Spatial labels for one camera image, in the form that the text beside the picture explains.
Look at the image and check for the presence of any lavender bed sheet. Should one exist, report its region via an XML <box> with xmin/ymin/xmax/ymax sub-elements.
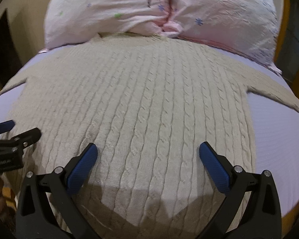
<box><xmin>0</xmin><ymin>49</ymin><xmax>299</xmax><ymax>217</ymax></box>

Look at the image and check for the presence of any wooden bed frame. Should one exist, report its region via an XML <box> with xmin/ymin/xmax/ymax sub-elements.
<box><xmin>273</xmin><ymin>0</ymin><xmax>299</xmax><ymax>99</ymax></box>

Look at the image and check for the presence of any pink floral pillow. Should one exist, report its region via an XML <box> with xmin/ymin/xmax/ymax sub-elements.
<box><xmin>44</xmin><ymin>0</ymin><xmax>279</xmax><ymax>69</ymax></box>

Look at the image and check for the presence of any beige cable-knit sweater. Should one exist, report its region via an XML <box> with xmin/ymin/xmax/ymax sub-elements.
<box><xmin>3</xmin><ymin>35</ymin><xmax>299</xmax><ymax>238</ymax></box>

